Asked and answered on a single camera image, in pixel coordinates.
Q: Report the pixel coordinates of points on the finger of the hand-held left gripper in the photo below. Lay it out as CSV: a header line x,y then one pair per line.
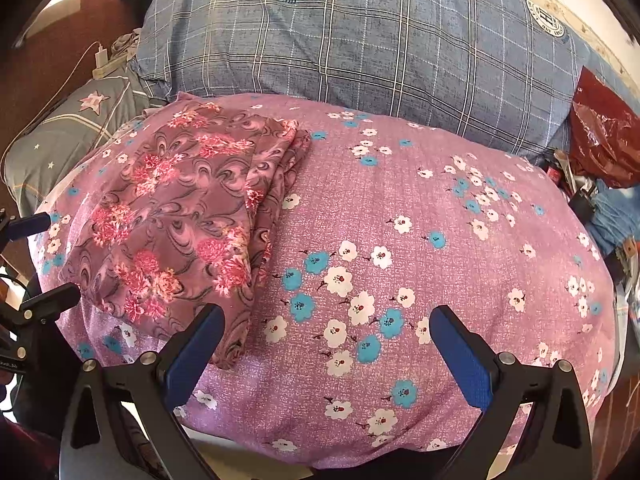
x,y
31,225
50,299

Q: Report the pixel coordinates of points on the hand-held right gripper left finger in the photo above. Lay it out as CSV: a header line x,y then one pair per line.
x,y
192,355

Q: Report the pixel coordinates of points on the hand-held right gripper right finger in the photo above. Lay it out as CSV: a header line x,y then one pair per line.
x,y
462,355

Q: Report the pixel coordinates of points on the mauve floral swirl-print garment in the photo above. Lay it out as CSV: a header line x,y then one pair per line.
x,y
175,210

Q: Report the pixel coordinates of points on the grey pillow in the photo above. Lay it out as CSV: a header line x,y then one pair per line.
x,y
65,140

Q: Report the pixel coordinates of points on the pink blossom-print blanket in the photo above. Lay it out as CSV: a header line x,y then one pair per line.
x,y
400,270

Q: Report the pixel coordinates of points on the white charger plug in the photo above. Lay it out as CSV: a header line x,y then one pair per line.
x,y
101,60

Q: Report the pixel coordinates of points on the dark red sofa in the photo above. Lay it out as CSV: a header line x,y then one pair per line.
x,y
65,25

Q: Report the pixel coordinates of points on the crumpled grey cloth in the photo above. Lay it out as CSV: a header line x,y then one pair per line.
x,y
126,44

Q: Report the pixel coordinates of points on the blue denim cloth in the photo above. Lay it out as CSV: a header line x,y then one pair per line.
x,y
617,217

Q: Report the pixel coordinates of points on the red plastic bag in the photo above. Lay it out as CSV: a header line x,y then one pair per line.
x,y
607,130

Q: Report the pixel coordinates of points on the blue plaid quilt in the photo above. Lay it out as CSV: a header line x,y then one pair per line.
x,y
380,45

